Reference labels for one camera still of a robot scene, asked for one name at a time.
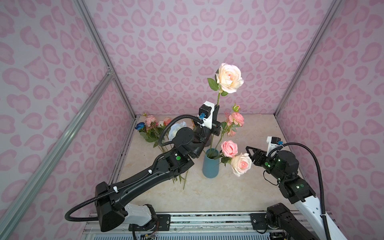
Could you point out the aluminium diagonal frame bar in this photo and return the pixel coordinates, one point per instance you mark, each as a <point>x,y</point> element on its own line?
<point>36,131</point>

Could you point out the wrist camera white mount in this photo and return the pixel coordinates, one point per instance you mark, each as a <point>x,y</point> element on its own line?
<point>206,112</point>
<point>273,142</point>

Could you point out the aluminium corner frame post right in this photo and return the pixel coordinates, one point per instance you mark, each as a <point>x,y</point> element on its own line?
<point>332,12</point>

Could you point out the large cream peach rose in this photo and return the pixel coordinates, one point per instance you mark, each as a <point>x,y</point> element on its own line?
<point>227,80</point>

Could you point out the aluminium corner frame post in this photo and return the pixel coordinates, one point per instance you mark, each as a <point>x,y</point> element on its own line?
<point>332,12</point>
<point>91,26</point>

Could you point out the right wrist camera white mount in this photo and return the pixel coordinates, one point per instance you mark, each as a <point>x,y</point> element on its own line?
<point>273,142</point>

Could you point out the aluminium corner frame post left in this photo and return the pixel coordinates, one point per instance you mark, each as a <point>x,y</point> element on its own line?
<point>91,26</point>

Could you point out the teal ceramic vase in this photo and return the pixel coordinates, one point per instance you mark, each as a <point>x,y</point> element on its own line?
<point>211,164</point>

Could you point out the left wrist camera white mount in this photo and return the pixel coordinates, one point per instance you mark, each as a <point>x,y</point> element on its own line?
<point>206,112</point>

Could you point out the pink peony flower stem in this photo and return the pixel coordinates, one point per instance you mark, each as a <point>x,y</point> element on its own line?
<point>150,121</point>

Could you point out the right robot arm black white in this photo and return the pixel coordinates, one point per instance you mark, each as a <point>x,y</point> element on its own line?
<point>283,166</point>

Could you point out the light blue white rose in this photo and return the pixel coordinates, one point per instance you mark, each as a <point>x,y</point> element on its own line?
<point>175,128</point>

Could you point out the aluminium rail base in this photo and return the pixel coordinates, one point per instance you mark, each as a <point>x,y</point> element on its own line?
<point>212,226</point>

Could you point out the dark blue small flower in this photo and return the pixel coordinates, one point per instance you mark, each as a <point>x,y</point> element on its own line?
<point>140,126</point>

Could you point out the pink spray rose branch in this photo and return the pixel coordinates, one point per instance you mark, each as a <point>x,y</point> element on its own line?
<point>233,121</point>

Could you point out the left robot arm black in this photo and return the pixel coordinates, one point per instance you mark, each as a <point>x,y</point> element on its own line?
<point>113,205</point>

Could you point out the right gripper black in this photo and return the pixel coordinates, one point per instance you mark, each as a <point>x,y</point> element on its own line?
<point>258,152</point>

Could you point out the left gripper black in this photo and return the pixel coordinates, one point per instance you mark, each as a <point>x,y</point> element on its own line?
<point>214,129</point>

